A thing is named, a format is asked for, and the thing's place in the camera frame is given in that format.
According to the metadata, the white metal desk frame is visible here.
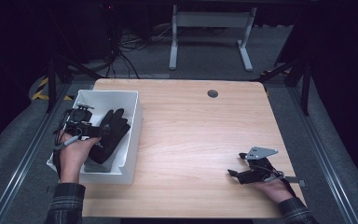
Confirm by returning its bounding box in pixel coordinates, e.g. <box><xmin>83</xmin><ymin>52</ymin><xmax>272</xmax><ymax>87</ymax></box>
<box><xmin>168</xmin><ymin>4</ymin><xmax>257</xmax><ymax>72</ymax></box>

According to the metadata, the grey table edge bracket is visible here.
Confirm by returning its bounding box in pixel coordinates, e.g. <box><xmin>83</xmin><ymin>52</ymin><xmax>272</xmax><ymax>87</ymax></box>
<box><xmin>284</xmin><ymin>175</ymin><xmax>308</xmax><ymax>188</ymax></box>

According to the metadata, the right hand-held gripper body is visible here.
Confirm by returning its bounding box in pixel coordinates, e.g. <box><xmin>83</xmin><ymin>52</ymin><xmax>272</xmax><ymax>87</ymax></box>
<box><xmin>239</xmin><ymin>146</ymin><xmax>284</xmax><ymax>185</ymax></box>

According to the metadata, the yellow black hazard tape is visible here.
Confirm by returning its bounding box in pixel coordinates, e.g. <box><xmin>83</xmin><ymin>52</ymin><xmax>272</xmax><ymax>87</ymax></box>
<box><xmin>32</xmin><ymin>77</ymin><xmax>74</xmax><ymax>101</ymax></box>

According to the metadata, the person's left hand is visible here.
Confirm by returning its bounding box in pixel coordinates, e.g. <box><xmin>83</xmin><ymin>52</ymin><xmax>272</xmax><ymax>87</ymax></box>
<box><xmin>59</xmin><ymin>132</ymin><xmax>102</xmax><ymax>184</ymax></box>

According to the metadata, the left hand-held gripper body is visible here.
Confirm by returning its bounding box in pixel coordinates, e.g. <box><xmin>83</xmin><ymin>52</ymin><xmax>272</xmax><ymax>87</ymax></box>
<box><xmin>64</xmin><ymin>103</ymin><xmax>95</xmax><ymax>141</ymax></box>

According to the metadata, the white rectangular box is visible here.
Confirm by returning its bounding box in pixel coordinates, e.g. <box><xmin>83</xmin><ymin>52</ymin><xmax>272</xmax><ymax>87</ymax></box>
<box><xmin>46</xmin><ymin>89</ymin><xmax>144</xmax><ymax>186</ymax></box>

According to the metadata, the grey metal floor rail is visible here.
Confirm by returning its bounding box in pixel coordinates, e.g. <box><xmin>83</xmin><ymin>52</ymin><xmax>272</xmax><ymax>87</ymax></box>
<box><xmin>0</xmin><ymin>82</ymin><xmax>73</xmax><ymax>224</ymax></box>
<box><xmin>287</xmin><ymin>85</ymin><xmax>358</xmax><ymax>224</ymax></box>

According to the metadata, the person's right hand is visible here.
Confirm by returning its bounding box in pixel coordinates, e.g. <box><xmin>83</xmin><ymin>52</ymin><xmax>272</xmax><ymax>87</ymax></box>
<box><xmin>251</xmin><ymin>179</ymin><xmax>295</xmax><ymax>203</ymax></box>

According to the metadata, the black metal stand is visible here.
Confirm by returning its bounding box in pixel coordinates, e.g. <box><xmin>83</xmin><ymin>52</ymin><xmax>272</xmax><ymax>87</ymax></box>
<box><xmin>251</xmin><ymin>55</ymin><xmax>311</xmax><ymax>116</ymax></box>
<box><xmin>45</xmin><ymin>54</ymin><xmax>103</xmax><ymax>113</ymax></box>

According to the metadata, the black glove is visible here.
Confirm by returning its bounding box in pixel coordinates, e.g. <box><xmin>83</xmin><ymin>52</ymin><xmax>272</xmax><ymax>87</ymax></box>
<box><xmin>88</xmin><ymin>107</ymin><xmax>131</xmax><ymax>165</ymax></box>

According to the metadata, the bundle of floor cables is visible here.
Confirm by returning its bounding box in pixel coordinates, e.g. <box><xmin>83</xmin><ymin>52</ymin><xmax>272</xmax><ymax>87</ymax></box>
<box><xmin>105</xmin><ymin>24</ymin><xmax>175</xmax><ymax>78</ymax></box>

